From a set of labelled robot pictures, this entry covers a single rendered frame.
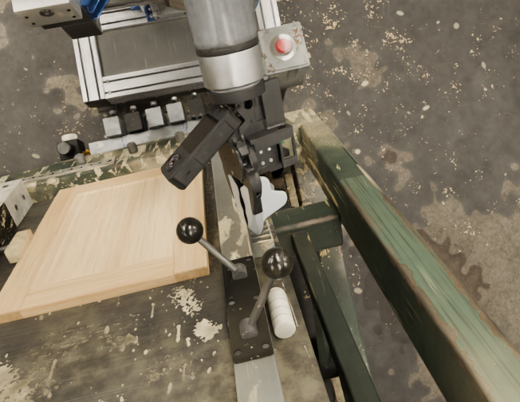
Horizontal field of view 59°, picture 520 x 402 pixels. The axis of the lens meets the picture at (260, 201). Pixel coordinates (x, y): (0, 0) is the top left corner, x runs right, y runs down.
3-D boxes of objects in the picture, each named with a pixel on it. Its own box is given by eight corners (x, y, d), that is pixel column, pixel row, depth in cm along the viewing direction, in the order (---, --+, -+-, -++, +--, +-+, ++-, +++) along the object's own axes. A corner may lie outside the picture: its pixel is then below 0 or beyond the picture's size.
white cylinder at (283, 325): (297, 336, 62) (286, 298, 69) (294, 320, 60) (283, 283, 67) (276, 341, 62) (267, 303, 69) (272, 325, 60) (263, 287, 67)
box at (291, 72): (293, 46, 135) (300, 20, 118) (302, 85, 135) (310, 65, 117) (254, 55, 135) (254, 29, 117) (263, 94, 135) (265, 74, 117)
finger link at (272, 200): (297, 229, 65) (286, 171, 60) (260, 246, 63) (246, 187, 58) (285, 220, 67) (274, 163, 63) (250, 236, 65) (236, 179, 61)
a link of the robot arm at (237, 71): (210, 60, 50) (186, 53, 56) (220, 100, 52) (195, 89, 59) (270, 42, 52) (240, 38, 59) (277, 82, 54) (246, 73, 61)
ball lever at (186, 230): (252, 262, 70) (190, 206, 64) (255, 277, 66) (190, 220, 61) (234, 277, 70) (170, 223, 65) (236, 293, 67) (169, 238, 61)
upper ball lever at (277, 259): (258, 329, 60) (294, 244, 55) (261, 350, 57) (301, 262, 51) (230, 324, 59) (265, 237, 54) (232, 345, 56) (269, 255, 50)
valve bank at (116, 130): (218, 100, 152) (213, 76, 128) (228, 141, 152) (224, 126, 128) (70, 132, 151) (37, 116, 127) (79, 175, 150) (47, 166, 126)
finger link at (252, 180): (269, 215, 60) (256, 154, 56) (258, 219, 59) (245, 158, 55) (252, 202, 64) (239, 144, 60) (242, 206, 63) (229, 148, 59)
